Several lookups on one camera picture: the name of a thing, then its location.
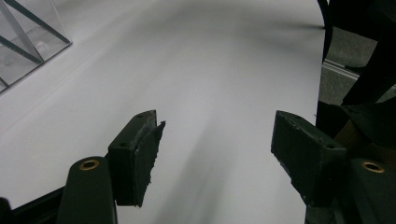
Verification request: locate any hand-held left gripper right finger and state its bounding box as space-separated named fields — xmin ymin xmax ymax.
xmin=270 ymin=109 xmax=348 ymax=208

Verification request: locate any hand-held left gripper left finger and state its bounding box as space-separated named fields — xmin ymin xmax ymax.
xmin=106 ymin=109 xmax=166 ymax=208

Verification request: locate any clear acrylic organizer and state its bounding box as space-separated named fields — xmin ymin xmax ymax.
xmin=0 ymin=0 xmax=73 ymax=94

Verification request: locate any black stand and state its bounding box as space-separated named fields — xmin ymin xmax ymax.
xmin=340 ymin=29 xmax=396 ymax=106

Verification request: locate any metal rail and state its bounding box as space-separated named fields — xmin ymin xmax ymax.
xmin=321 ymin=59 xmax=396 ymax=94

